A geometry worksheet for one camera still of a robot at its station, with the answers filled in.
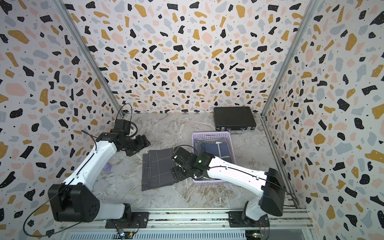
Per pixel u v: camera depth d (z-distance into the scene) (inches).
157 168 35.5
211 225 29.0
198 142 38.5
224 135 40.5
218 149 37.1
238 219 29.3
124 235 27.6
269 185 16.1
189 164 21.2
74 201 15.9
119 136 23.4
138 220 28.9
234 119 47.3
